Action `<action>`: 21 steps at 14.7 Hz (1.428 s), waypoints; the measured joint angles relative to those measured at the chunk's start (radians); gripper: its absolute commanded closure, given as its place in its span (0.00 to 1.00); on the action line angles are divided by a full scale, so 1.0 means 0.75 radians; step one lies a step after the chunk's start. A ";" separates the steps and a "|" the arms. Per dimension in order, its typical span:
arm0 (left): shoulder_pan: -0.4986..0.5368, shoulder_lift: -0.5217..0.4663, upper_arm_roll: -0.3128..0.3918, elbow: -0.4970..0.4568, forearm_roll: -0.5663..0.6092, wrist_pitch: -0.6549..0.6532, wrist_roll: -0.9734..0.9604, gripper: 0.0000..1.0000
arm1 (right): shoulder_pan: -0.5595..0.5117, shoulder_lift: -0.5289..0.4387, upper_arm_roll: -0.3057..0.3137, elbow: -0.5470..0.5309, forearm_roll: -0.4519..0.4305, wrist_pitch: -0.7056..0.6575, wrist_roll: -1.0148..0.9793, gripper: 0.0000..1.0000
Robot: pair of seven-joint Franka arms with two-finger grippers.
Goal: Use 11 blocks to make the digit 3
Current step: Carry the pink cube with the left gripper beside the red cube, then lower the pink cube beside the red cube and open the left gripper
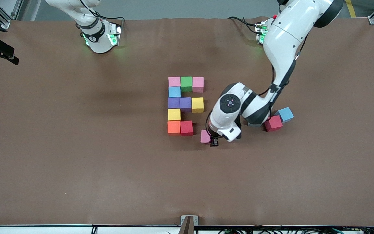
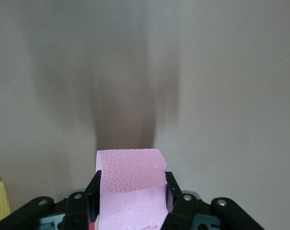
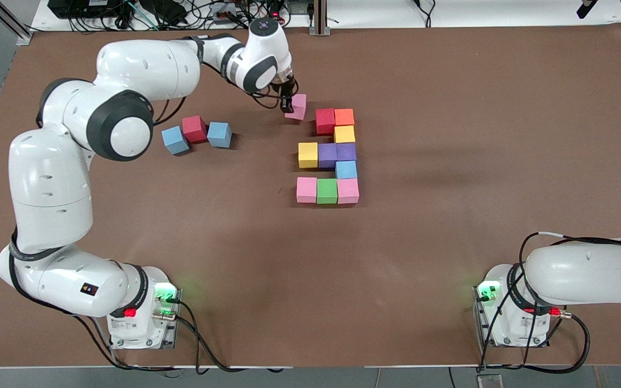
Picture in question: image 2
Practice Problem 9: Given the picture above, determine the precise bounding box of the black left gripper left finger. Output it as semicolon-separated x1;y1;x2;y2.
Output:
0;170;102;230

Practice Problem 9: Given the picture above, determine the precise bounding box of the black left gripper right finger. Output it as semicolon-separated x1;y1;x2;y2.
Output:
160;172;265;230

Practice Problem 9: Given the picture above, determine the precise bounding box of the pink foam cube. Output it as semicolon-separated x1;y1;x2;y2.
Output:
96;148;167;230

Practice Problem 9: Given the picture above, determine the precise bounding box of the brown table cover sheet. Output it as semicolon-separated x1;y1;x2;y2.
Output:
0;0;290;230

